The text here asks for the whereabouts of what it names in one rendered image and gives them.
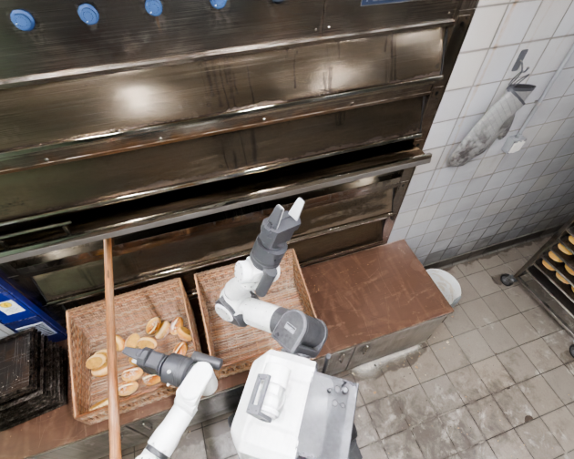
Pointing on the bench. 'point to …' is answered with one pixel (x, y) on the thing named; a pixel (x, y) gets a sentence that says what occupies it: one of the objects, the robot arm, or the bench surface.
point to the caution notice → (8, 307)
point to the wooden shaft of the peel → (111, 356)
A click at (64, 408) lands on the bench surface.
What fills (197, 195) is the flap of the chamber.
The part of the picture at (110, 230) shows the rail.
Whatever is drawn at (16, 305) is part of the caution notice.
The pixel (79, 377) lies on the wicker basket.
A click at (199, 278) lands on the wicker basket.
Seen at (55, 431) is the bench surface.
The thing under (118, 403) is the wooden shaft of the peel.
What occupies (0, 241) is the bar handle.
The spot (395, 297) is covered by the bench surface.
